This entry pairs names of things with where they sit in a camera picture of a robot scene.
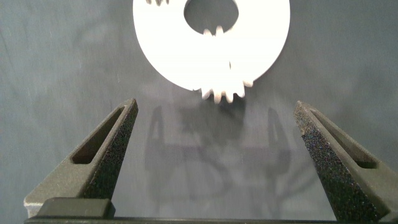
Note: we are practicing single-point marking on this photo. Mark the large steel gear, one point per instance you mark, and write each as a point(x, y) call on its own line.
point(224, 87)

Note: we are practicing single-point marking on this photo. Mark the small steel gear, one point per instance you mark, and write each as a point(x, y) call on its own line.
point(158, 2)

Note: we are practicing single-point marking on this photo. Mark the dark mat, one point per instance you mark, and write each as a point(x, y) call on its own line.
point(62, 62)

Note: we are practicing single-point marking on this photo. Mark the round white plate with pins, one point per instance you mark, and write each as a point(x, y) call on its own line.
point(161, 46)

